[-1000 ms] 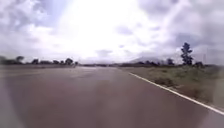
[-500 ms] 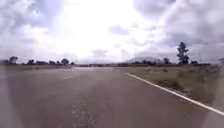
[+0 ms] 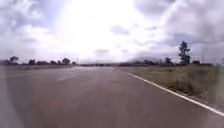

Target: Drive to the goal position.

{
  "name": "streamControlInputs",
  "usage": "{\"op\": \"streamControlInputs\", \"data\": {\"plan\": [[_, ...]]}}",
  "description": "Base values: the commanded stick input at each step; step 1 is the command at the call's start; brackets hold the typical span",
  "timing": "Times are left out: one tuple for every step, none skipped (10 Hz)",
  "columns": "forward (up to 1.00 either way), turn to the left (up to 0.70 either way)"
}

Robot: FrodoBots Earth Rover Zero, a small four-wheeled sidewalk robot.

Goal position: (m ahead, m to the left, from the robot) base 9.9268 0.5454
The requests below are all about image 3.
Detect distant low bushes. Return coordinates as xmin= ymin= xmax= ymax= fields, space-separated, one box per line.
xmin=79 ymin=56 xmax=214 ymax=68

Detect grey asphalt road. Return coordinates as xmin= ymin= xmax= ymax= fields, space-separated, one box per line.
xmin=0 ymin=66 xmax=224 ymax=128

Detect white painted edge line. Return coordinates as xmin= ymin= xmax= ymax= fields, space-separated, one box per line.
xmin=114 ymin=68 xmax=224 ymax=118

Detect row of distant trees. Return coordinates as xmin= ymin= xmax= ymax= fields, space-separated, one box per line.
xmin=0 ymin=55 xmax=79 ymax=67

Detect tall dark tree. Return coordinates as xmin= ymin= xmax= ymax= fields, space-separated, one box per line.
xmin=177 ymin=40 xmax=192 ymax=66

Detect dry grass verge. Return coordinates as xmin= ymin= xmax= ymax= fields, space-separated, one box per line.
xmin=116 ymin=64 xmax=224 ymax=113

